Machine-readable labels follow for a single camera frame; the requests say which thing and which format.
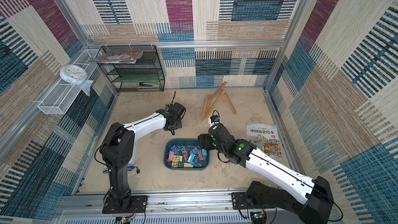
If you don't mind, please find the blue binder clip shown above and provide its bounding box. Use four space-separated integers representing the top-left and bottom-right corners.
171 145 179 156
191 147 199 155

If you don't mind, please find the teal plastic storage box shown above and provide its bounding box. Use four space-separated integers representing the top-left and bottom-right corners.
163 139 210 171

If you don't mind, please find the olive yellow binder clip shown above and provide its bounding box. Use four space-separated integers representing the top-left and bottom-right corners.
183 163 193 168

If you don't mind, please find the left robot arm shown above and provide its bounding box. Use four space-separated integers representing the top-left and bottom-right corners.
98 103 186 214

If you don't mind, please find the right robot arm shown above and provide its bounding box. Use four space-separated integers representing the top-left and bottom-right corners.
198 123 334 224

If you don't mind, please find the colourful history picture book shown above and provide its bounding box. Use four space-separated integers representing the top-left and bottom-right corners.
246 123 282 161

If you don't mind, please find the wooden easel stand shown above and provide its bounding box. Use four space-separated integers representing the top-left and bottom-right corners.
201 82 237 120

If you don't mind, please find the white paper document pouch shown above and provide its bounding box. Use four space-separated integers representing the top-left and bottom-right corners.
103 154 140 174

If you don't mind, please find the magazine on shelf top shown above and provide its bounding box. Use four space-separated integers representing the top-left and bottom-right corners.
89 51 144 64

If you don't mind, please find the white round clock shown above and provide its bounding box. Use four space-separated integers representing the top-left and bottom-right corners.
60 64 88 85

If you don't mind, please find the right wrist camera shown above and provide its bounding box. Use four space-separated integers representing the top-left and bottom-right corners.
208 115 220 127

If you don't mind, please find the black wire mesh shelf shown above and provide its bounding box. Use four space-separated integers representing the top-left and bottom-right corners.
96 45 165 93

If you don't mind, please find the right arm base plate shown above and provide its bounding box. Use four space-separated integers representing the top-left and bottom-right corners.
231 192 276 210

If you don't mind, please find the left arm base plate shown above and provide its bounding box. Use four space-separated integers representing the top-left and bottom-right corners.
102 195 148 214

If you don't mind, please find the white wire wall basket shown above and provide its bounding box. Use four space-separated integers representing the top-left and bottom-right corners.
37 49 98 115

